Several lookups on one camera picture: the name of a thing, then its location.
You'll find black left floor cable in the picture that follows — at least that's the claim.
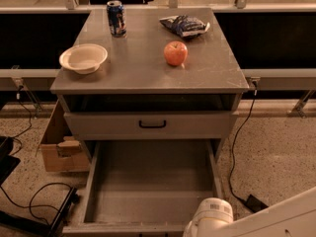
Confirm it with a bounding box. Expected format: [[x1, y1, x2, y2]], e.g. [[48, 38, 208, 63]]
[[0, 86, 73, 237]]

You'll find black stand base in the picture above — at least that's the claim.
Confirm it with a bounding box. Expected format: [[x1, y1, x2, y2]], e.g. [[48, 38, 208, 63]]
[[0, 136, 79, 237]]

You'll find metal railing frame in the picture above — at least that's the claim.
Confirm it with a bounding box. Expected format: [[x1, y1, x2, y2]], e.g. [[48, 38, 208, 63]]
[[0, 0, 316, 119]]

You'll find red apple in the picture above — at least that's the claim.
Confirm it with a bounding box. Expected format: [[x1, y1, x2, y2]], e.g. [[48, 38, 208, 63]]
[[164, 41, 188, 66]]

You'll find grey top drawer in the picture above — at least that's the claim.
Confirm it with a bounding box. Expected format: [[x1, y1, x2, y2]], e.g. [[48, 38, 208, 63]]
[[64, 112, 238, 140]]

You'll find grey drawer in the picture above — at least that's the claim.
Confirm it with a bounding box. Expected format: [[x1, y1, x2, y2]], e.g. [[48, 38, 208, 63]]
[[64, 112, 238, 140], [63, 139, 223, 237]]

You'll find cardboard box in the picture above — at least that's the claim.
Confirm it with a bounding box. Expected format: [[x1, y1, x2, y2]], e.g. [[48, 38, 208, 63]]
[[39, 102, 90, 172]]

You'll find white bowl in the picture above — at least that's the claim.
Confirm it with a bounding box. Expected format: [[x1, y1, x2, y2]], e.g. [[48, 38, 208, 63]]
[[59, 43, 108, 74]]

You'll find blue chip bag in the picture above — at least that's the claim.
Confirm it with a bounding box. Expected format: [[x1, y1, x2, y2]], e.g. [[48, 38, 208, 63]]
[[159, 15, 210, 40]]

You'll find black power adapter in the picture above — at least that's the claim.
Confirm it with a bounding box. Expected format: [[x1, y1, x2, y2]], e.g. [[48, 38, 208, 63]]
[[245, 195, 268, 213]]

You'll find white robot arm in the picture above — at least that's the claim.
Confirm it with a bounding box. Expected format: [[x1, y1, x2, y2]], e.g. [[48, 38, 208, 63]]
[[183, 188, 316, 237]]

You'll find black right power cable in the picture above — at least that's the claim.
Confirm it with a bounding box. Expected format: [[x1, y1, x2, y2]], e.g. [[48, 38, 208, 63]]
[[227, 88, 258, 205]]

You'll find blue soda can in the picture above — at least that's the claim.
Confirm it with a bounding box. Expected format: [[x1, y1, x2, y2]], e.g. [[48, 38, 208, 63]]
[[107, 0, 126, 38]]

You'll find grey drawer cabinet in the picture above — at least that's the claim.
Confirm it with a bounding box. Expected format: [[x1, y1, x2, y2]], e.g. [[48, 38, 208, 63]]
[[51, 7, 249, 156]]

